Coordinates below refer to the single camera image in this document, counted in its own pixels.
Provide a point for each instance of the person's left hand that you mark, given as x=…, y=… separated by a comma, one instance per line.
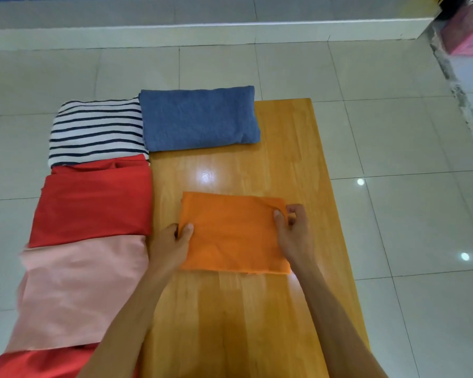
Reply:
x=169, y=248

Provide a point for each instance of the black white striped shirt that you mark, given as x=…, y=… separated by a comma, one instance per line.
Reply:
x=94, y=133

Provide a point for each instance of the red garment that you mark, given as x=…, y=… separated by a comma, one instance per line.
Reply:
x=31, y=364
x=90, y=204

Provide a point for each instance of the orange garment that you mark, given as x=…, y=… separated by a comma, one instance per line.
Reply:
x=232, y=232

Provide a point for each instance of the person's right hand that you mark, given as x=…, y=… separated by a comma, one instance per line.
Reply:
x=297, y=240

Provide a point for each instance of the blue towel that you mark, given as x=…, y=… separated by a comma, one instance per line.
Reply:
x=197, y=118

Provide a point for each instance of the pink laundry basket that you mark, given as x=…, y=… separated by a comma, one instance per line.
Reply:
x=467, y=35

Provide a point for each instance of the person's right forearm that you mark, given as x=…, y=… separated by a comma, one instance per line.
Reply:
x=331, y=322

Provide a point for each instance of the person's left forearm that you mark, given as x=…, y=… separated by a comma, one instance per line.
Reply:
x=130, y=326

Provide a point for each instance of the pink garment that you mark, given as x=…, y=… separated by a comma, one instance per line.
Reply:
x=75, y=291

